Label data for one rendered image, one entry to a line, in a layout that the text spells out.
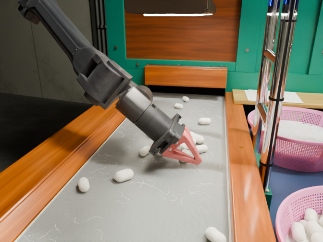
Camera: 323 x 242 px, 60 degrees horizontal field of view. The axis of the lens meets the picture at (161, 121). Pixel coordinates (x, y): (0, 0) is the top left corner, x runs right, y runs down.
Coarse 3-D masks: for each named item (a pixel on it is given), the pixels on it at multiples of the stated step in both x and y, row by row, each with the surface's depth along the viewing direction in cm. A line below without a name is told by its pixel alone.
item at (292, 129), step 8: (280, 120) 86; (264, 128) 80; (280, 128) 79; (288, 128) 79; (296, 128) 80; (304, 128) 79; (312, 128) 80; (320, 128) 81; (288, 136) 74; (296, 136) 74; (304, 136) 75; (312, 136) 74; (320, 136) 74; (304, 152) 67
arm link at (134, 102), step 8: (136, 88) 55; (120, 96) 54; (128, 96) 53; (136, 96) 53; (144, 96) 55; (120, 104) 53; (128, 104) 53; (136, 104) 53; (144, 104) 53; (128, 112) 53; (136, 112) 53; (136, 120) 54
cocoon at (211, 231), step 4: (208, 228) 40; (212, 228) 39; (208, 232) 39; (212, 232) 39; (216, 232) 39; (220, 232) 39; (208, 236) 39; (212, 236) 38; (216, 236) 38; (220, 236) 38; (224, 236) 38; (212, 240) 38; (216, 240) 38; (220, 240) 38; (224, 240) 38
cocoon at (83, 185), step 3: (84, 177) 52; (81, 180) 51; (84, 180) 51; (87, 180) 51; (78, 183) 51; (81, 183) 50; (84, 183) 50; (87, 183) 50; (78, 186) 50; (81, 186) 49; (84, 186) 49; (87, 186) 50; (81, 189) 49; (84, 189) 49; (87, 189) 50
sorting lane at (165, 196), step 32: (160, 96) 109; (192, 96) 109; (128, 128) 78; (192, 128) 78; (224, 128) 78; (96, 160) 61; (128, 160) 61; (160, 160) 61; (224, 160) 61; (64, 192) 50; (96, 192) 50; (128, 192) 50; (160, 192) 50; (192, 192) 50; (224, 192) 50; (32, 224) 43; (64, 224) 43; (96, 224) 43; (128, 224) 43; (160, 224) 43; (192, 224) 43; (224, 224) 43
